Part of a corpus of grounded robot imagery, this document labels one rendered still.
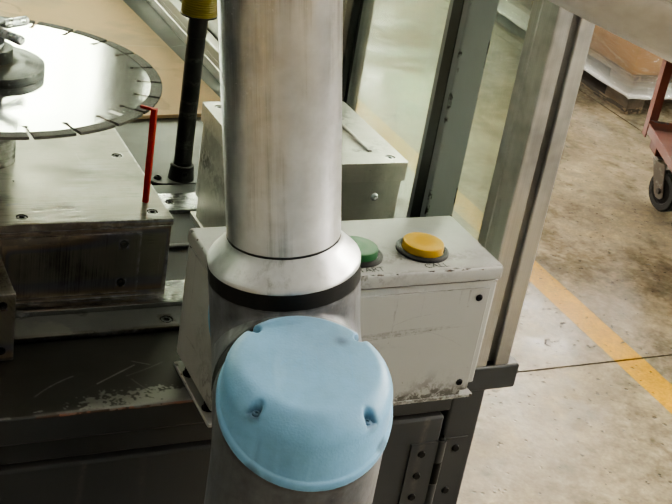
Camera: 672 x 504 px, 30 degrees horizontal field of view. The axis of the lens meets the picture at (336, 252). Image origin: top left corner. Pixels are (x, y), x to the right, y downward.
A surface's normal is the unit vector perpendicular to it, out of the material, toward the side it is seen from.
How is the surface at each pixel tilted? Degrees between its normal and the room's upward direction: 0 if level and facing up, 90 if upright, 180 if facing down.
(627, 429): 0
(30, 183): 0
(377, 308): 90
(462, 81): 90
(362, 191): 90
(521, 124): 90
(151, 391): 0
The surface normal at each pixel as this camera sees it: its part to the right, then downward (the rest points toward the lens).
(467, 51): 0.40, 0.47
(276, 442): -0.29, 0.35
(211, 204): -0.91, 0.05
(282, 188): 0.06, 0.47
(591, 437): 0.15, -0.88
